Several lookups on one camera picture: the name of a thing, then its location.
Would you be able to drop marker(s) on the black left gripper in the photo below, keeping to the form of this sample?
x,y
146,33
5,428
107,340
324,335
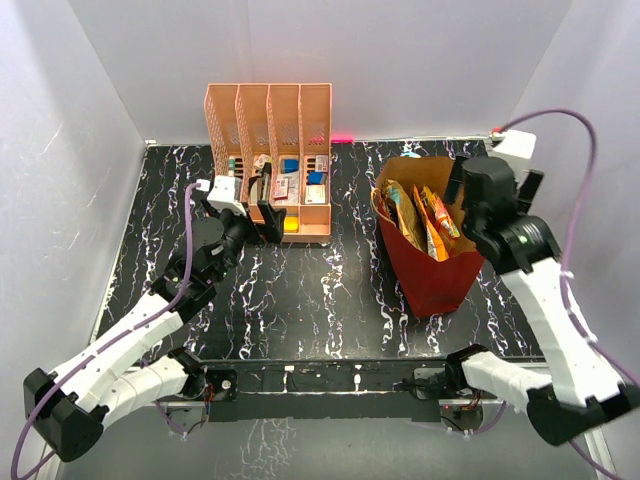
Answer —
x,y
272,218

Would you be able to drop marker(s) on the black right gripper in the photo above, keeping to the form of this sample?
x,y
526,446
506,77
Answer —
x,y
527,190

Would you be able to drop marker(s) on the red brown paper bag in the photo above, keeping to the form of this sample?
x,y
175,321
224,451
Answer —
x,y
432,259

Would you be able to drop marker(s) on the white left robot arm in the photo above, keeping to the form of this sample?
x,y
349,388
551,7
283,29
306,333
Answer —
x,y
71,406

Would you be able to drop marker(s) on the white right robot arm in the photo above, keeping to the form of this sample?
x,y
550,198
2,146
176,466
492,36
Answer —
x,y
581,390

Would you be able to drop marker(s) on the yellow grey stamp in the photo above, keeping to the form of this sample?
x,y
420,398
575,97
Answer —
x,y
291,224

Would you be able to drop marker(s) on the grey black stapler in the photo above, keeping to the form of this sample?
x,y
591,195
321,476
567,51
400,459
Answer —
x,y
260,185

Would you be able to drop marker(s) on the white red label packet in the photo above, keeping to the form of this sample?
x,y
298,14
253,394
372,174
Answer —
x,y
286,190

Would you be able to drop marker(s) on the white flat box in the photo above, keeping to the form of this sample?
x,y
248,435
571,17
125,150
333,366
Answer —
x,y
315,194

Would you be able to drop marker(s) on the blue grey eraser back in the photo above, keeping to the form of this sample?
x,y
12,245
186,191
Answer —
x,y
289,165

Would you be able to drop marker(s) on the blue grey eraser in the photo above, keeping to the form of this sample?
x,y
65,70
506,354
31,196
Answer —
x,y
289,165
316,178

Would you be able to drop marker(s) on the blue grey eraser right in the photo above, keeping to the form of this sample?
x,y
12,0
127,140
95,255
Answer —
x,y
316,178

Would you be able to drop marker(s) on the orange snack packet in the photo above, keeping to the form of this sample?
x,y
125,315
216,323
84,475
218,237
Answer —
x,y
441,232

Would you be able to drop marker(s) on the white glue stick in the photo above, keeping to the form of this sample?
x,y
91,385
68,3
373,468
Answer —
x,y
232,166

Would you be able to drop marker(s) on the white red small box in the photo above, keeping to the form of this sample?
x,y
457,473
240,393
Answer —
x,y
321,163

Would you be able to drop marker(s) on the peach plastic desk organizer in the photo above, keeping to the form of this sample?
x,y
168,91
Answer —
x,y
293,120

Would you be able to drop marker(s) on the gold snack packet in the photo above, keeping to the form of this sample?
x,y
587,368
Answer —
x,y
409,223

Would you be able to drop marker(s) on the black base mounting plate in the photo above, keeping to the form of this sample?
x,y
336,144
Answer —
x,y
335,389

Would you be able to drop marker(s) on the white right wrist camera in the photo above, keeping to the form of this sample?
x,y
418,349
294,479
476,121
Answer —
x,y
516,148

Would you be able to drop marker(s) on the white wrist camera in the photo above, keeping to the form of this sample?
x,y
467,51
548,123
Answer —
x,y
221,193
516,148

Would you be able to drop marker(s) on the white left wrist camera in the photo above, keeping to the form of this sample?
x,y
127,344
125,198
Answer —
x,y
221,193

